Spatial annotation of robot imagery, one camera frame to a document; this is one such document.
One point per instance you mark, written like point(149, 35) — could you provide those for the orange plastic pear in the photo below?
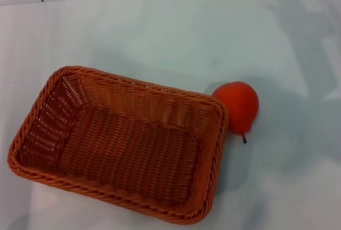
point(241, 103)

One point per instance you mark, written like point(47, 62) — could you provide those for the orange woven plastic basket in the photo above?
point(128, 144)

